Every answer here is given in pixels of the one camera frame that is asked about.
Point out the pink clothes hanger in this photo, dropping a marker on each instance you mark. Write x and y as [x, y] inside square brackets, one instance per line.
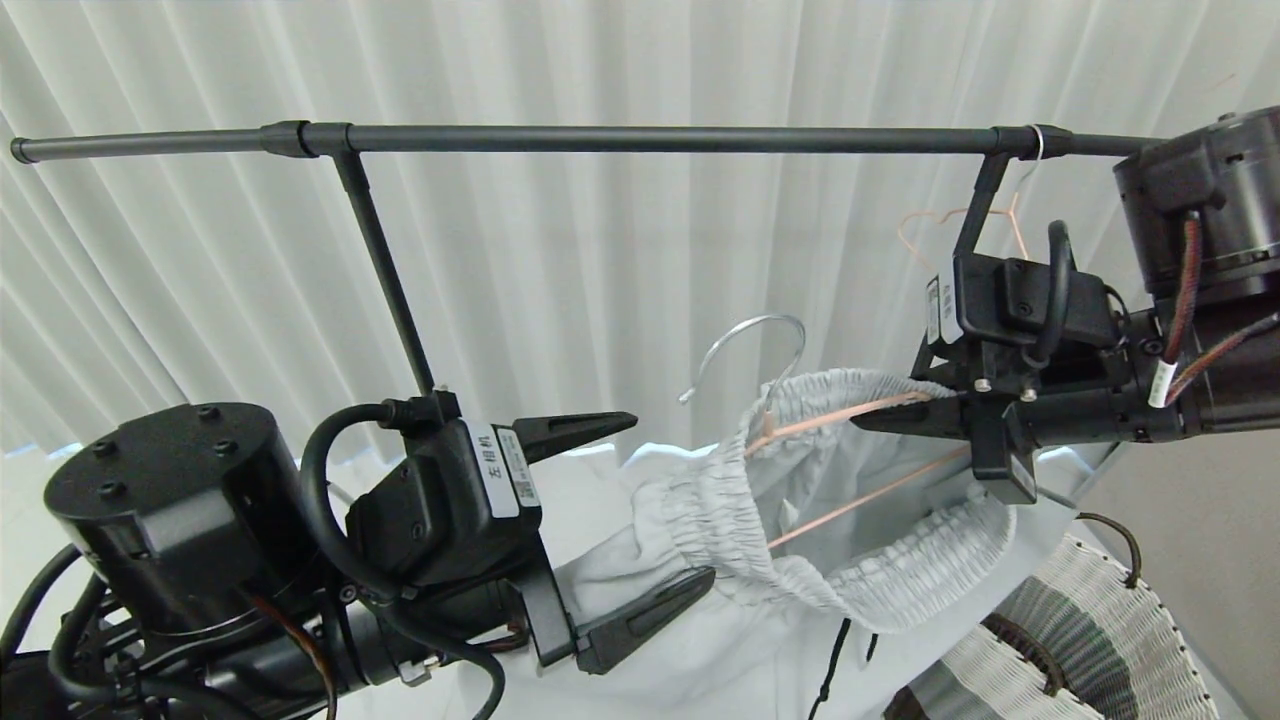
[1018, 235]
[850, 414]

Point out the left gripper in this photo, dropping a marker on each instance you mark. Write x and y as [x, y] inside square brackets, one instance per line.
[440, 630]

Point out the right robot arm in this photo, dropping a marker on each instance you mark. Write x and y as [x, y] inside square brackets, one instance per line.
[1220, 200]

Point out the white curtain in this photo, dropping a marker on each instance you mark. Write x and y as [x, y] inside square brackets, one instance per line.
[600, 280]

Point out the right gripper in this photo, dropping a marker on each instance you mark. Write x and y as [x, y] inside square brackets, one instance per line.
[1080, 415]

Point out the white laundry basket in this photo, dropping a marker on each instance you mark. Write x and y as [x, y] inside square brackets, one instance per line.
[1120, 620]

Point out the black clothes rack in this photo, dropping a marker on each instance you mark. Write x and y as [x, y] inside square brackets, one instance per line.
[650, 138]

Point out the pale grey shorts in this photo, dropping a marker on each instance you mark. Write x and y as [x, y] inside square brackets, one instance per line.
[720, 640]

